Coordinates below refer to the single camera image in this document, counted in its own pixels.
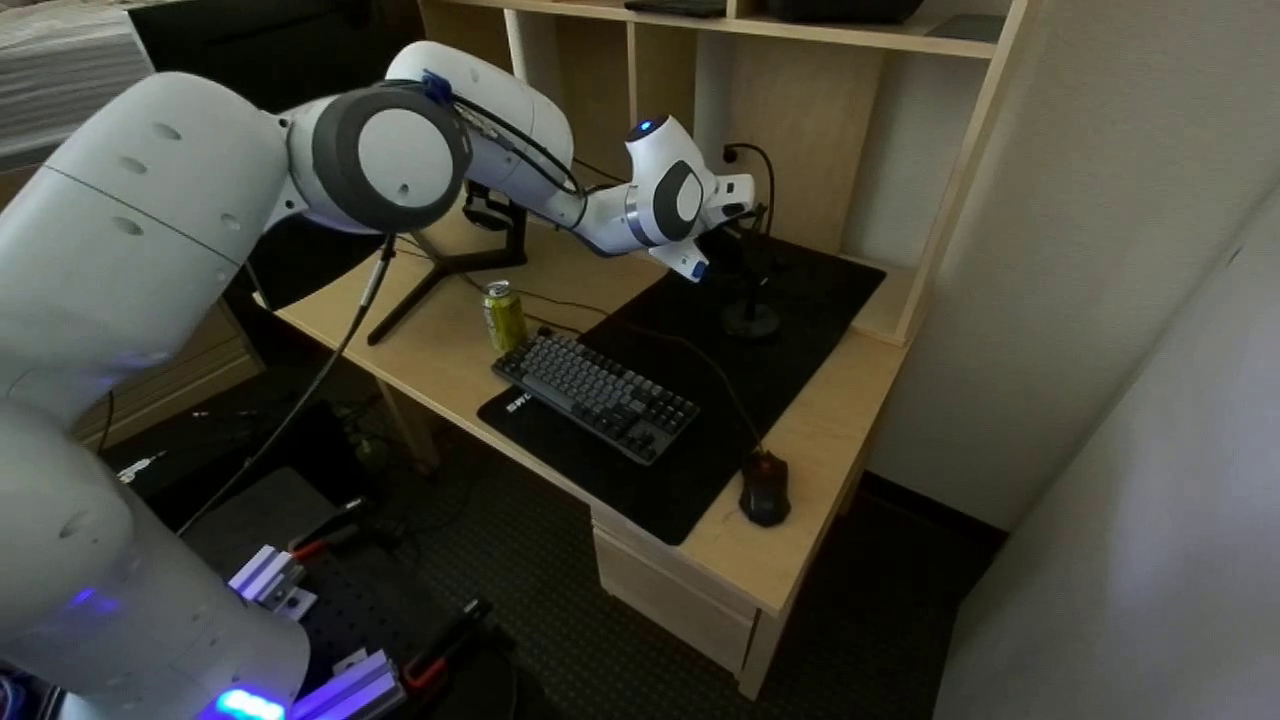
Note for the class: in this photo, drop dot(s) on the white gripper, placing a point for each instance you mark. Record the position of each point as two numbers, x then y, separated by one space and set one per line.
724 196

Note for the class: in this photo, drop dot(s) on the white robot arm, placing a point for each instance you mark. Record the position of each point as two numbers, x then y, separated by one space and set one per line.
150 219

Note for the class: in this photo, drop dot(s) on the black desk mat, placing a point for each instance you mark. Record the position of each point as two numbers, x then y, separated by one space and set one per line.
673 338

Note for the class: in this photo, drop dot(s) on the wooden shelf unit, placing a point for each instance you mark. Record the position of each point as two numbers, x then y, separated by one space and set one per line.
808 94

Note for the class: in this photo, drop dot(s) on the black tripod stand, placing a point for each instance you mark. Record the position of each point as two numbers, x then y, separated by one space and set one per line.
487 209

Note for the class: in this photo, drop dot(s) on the grey mechanical keyboard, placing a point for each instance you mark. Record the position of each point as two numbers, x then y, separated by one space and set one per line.
597 394

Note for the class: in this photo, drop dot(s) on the green drink can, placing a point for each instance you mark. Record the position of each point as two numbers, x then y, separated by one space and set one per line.
507 319

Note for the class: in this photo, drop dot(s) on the wooden desk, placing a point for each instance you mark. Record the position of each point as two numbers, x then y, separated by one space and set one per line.
728 584

